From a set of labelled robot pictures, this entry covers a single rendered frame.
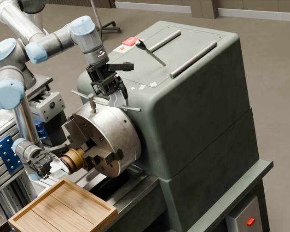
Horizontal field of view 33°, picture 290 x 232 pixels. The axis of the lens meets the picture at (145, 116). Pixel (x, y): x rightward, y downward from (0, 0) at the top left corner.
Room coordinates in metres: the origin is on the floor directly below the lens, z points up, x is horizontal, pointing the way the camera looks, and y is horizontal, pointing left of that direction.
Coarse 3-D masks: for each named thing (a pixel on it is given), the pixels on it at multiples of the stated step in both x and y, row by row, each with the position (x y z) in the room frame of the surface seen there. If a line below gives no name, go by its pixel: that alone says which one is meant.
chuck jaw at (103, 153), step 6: (90, 150) 1.56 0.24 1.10; (96, 150) 1.55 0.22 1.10; (102, 150) 1.53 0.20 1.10; (120, 150) 1.51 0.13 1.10; (84, 156) 1.53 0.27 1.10; (90, 156) 1.52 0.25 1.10; (96, 156) 1.51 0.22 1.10; (102, 156) 1.49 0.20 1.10; (108, 156) 1.49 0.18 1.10; (114, 156) 1.50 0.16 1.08; (120, 156) 1.50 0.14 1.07; (90, 162) 1.52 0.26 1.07; (96, 162) 1.51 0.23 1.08; (102, 162) 1.50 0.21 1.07; (108, 162) 1.48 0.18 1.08
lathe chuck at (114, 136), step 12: (84, 108) 1.66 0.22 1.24; (96, 108) 1.63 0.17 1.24; (84, 120) 1.60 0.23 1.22; (96, 120) 1.57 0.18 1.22; (108, 120) 1.57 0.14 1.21; (96, 132) 1.55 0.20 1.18; (108, 132) 1.53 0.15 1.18; (120, 132) 1.54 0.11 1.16; (84, 144) 1.66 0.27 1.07; (96, 144) 1.66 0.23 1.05; (108, 144) 1.51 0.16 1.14; (120, 144) 1.51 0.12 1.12; (132, 144) 1.53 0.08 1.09; (132, 156) 1.53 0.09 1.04; (96, 168) 1.64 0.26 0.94; (108, 168) 1.56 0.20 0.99; (120, 168) 1.50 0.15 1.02
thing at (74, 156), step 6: (72, 150) 1.56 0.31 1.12; (78, 150) 1.57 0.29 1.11; (66, 156) 1.55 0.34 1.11; (72, 156) 1.53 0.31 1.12; (78, 156) 1.54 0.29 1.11; (66, 162) 1.51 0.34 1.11; (72, 162) 1.52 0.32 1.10; (78, 162) 1.52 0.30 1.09; (84, 162) 1.53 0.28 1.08; (72, 168) 1.50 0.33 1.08; (78, 168) 1.52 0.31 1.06
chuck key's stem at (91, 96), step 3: (90, 96) 1.59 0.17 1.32; (93, 96) 1.59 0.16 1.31; (90, 99) 1.59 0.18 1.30; (90, 102) 1.59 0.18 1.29; (93, 102) 1.59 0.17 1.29; (90, 105) 1.60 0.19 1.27; (93, 105) 1.59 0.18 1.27; (93, 108) 1.59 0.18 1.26; (93, 111) 1.60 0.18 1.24; (96, 111) 1.61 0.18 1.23
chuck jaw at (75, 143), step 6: (72, 120) 1.65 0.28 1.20; (66, 126) 1.64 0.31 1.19; (72, 126) 1.63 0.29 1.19; (78, 126) 1.64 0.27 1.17; (72, 132) 1.62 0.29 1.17; (78, 132) 1.62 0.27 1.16; (84, 132) 1.63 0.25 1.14; (72, 138) 1.60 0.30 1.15; (78, 138) 1.61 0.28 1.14; (84, 138) 1.61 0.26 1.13; (72, 144) 1.58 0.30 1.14; (78, 144) 1.59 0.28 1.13
